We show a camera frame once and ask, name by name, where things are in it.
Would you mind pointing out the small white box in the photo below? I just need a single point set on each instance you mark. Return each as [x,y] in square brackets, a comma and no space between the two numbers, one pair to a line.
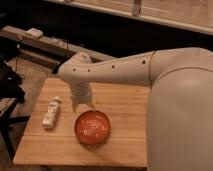
[34,33]

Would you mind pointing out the orange ceramic bowl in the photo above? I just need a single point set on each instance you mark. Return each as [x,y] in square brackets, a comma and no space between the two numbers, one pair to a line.
[92,127]

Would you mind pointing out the long wooden beam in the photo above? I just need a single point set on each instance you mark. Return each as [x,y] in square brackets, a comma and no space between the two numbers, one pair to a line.
[49,44]

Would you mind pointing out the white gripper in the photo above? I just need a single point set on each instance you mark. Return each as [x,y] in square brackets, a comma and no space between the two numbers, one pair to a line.
[81,94]

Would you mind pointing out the wooden table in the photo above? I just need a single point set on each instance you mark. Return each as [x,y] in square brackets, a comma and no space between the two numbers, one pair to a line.
[125,107]

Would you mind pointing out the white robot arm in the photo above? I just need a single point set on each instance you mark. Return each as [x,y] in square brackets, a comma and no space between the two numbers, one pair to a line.
[179,116]

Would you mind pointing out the white plastic bottle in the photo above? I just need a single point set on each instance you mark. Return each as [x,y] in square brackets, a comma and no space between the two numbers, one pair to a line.
[51,114]

